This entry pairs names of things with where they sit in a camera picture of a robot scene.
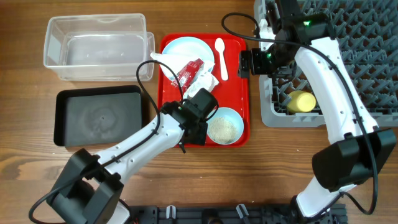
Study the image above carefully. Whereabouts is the blue bowl with rice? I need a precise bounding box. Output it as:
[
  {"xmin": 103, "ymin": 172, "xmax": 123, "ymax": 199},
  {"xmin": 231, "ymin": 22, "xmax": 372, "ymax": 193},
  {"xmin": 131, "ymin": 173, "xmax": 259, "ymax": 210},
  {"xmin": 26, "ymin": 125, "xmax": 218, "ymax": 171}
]
[{"xmin": 207, "ymin": 107, "xmax": 244, "ymax": 146}]

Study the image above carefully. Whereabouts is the yellow plastic cup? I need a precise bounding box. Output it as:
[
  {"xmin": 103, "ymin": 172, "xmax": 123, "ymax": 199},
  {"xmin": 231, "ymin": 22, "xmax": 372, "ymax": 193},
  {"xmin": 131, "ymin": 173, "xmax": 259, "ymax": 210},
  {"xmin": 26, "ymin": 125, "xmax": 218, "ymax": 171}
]
[{"xmin": 287, "ymin": 90, "xmax": 317, "ymax": 113}]

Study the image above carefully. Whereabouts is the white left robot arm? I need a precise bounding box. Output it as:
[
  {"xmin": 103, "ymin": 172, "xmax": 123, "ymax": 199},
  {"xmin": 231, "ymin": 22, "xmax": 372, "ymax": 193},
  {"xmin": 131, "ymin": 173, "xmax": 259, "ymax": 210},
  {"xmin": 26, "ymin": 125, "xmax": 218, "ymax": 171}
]
[{"xmin": 45, "ymin": 99, "xmax": 218, "ymax": 223}]

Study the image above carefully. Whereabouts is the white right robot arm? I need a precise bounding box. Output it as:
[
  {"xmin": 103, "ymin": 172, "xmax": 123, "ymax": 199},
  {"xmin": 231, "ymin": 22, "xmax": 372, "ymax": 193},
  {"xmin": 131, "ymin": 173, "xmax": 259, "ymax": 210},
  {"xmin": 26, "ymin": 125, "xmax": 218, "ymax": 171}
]
[{"xmin": 240, "ymin": 9, "xmax": 397, "ymax": 223}]

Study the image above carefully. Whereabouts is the grey dishwasher rack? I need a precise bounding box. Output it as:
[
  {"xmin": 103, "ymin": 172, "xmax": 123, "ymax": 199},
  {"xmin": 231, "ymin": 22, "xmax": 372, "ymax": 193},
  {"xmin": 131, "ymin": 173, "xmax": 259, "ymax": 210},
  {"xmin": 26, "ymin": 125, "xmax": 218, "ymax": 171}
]
[{"xmin": 259, "ymin": 0, "xmax": 397, "ymax": 128}]

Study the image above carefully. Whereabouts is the white plastic spoon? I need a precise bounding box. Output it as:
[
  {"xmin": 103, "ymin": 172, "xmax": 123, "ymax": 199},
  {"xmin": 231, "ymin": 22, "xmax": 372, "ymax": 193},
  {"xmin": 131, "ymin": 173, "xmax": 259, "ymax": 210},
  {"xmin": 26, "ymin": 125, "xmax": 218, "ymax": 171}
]
[{"xmin": 215, "ymin": 38, "xmax": 229, "ymax": 81}]

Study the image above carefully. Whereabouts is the crumpled white napkin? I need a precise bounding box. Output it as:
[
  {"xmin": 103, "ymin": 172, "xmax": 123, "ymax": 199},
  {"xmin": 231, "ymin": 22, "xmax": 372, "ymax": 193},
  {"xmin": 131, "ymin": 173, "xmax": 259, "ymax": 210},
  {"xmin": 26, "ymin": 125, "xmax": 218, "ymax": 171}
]
[{"xmin": 150, "ymin": 52, "xmax": 220, "ymax": 99}]

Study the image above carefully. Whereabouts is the red snack wrapper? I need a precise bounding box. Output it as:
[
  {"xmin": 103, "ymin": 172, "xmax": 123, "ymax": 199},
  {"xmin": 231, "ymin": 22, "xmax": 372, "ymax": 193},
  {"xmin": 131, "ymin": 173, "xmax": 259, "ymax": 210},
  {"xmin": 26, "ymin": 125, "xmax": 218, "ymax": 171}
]
[{"xmin": 173, "ymin": 58, "xmax": 204, "ymax": 92}]

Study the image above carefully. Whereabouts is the red serving tray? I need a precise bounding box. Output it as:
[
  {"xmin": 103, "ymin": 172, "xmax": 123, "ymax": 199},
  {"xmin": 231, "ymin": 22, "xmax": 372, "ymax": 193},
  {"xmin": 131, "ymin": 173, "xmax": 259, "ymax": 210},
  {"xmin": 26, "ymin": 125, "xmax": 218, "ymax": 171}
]
[{"xmin": 159, "ymin": 33, "xmax": 250, "ymax": 147}]

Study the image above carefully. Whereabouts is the light blue plate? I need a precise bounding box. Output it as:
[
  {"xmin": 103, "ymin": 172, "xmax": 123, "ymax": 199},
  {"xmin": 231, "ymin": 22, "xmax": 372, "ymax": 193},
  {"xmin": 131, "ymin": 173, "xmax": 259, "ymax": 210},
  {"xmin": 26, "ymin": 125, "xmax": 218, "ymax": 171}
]
[{"xmin": 162, "ymin": 37, "xmax": 215, "ymax": 74}]

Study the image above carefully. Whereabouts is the black tray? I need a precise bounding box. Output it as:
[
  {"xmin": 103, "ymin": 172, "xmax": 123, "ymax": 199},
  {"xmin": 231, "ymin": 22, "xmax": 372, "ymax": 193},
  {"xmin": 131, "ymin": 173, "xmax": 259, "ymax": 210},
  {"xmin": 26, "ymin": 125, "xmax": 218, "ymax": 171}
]
[{"xmin": 53, "ymin": 85, "xmax": 143, "ymax": 147}]

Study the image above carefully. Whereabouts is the clear plastic bin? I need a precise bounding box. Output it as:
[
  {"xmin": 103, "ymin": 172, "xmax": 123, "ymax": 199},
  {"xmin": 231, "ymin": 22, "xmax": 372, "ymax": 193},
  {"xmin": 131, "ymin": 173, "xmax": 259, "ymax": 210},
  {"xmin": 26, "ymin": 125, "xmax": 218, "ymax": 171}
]
[{"xmin": 43, "ymin": 13, "xmax": 155, "ymax": 81}]

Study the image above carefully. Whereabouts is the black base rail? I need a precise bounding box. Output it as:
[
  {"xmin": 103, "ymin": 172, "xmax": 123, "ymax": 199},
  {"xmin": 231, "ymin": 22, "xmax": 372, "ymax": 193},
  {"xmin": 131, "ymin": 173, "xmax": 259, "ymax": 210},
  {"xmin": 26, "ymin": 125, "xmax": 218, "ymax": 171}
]
[{"xmin": 124, "ymin": 203, "xmax": 348, "ymax": 224}]

